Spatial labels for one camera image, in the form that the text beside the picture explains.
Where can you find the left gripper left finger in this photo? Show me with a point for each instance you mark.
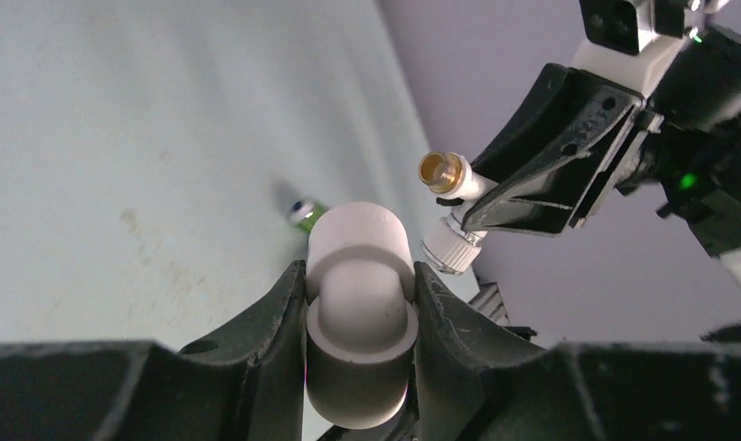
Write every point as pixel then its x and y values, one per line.
pixel 261 350

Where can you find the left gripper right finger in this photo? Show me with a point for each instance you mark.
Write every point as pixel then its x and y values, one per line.
pixel 457 350

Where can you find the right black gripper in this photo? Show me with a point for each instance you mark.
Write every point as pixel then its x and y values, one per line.
pixel 548 179

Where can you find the white elbow fitting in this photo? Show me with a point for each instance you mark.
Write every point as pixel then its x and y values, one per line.
pixel 361 325

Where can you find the white plastic faucet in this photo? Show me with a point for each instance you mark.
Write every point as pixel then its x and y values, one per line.
pixel 449 246

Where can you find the green plastic faucet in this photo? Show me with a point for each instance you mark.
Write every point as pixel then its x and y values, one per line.
pixel 305 212

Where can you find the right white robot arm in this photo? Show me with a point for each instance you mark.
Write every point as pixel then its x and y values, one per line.
pixel 626 172

